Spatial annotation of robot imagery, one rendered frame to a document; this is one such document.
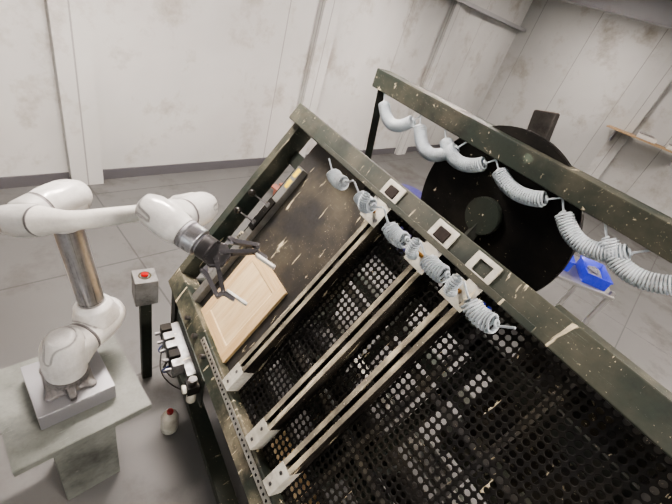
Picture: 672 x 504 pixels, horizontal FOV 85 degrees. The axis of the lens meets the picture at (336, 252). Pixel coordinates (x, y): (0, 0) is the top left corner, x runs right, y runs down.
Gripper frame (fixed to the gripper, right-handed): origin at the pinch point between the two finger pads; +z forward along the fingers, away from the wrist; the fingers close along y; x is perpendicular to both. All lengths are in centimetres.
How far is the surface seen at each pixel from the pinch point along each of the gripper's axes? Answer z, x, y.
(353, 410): 51, -28, 11
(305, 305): 16, -48, -14
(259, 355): 12, -65, 12
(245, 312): -6, -81, -2
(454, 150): 32, -24, -110
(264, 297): -2, -73, -12
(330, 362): 36, -36, 1
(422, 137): 17, -36, -117
